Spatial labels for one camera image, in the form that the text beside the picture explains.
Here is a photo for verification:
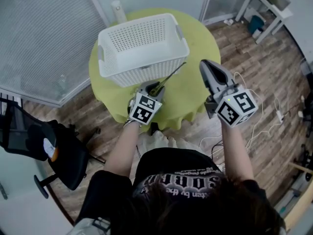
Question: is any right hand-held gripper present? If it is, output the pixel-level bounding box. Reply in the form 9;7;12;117
199;59;259;128

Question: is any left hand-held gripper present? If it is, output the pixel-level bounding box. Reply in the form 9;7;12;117
127;81;166;127

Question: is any white plastic laundry basket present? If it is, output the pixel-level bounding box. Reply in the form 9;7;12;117
97;13;191;88

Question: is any bunch of artificial flowers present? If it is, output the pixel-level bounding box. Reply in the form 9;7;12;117
149;62;187;95

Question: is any person's right forearm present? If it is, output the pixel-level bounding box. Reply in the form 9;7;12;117
221;123;255;181

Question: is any person's left forearm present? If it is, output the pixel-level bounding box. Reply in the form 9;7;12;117
104;122;142;178

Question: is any round table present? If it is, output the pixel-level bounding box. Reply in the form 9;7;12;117
88;8;222;132

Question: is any teal bin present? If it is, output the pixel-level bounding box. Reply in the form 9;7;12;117
247;15;265;35

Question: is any person's black printed t-shirt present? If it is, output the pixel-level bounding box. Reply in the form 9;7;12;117
75;147;287;235

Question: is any white cylinder device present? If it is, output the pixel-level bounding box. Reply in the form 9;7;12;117
111;0;127;24

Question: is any white side table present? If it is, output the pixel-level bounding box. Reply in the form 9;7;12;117
235;0;293;45

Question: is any black office chair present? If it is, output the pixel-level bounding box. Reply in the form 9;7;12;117
0;98;106;200

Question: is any orange bowl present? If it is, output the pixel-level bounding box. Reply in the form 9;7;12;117
50;141;60;163

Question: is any crumpled white paper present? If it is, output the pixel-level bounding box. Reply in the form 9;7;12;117
43;138;56;158

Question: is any black metal rack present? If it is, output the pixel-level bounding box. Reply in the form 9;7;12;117
0;91;24;118

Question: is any light wooden desk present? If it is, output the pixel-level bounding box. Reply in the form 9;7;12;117
275;162;313;230

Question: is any pale glass desk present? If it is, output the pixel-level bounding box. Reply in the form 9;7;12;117
0;145;74;235

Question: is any long white cable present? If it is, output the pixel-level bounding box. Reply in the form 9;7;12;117
199;72;284;156

